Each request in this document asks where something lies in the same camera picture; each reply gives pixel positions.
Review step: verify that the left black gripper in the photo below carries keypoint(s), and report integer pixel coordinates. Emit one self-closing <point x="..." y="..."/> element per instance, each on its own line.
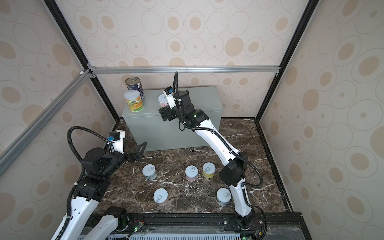
<point x="137" y="155"/>

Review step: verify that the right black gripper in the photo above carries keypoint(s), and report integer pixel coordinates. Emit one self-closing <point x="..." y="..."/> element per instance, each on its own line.
<point x="168" y="111"/>

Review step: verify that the pink white small can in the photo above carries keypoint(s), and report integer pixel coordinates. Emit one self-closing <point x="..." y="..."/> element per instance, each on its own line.
<point x="163" y="102"/>

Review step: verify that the green orange plastic-lid can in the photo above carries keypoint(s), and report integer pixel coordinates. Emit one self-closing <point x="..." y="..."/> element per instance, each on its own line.
<point x="134" y="100"/>

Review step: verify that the dark blue tin can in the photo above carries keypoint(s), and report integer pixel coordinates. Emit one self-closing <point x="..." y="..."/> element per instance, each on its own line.
<point x="134" y="83"/>

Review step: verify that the orange peach label can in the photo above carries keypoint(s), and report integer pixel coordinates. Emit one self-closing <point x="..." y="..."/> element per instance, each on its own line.
<point x="161" y="197"/>

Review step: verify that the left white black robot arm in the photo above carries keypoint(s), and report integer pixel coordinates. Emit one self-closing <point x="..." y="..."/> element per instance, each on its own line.
<point x="89" y="192"/>

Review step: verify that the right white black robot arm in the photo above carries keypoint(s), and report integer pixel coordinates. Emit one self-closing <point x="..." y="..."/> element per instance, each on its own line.
<point x="234" y="161"/>

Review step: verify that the light blue label can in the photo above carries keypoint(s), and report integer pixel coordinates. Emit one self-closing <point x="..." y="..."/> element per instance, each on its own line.
<point x="149" y="171"/>

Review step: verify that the pink label can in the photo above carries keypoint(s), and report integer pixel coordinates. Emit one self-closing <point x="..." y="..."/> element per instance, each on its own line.
<point x="191" y="173"/>

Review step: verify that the yellow label can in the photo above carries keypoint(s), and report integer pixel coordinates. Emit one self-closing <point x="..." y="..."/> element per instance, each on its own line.
<point x="209" y="170"/>

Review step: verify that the teal bear label can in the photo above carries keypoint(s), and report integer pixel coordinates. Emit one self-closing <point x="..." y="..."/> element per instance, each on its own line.
<point x="223" y="196"/>

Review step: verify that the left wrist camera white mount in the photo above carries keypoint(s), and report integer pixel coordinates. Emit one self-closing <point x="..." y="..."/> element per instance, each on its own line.
<point x="115" y="141"/>

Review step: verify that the back horizontal aluminium rail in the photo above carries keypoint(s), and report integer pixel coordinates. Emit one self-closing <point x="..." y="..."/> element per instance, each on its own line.
<point x="182" y="70"/>

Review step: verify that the left side aluminium rail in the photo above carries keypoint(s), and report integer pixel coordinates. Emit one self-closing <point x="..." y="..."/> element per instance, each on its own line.
<point x="25" y="138"/>

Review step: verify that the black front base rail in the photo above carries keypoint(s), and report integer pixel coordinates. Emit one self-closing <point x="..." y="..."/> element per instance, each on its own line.
<point x="264" y="226"/>

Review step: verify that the left black corner post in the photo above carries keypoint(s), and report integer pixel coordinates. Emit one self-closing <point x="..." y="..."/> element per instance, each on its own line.
<point x="59" y="18"/>

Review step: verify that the black corner post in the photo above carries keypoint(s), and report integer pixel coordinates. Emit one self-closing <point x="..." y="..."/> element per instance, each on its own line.
<point x="59" y="18"/>
<point x="302" y="25"/>

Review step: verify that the right black corner post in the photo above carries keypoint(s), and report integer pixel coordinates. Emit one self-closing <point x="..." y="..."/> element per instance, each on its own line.
<point x="302" y="25"/>

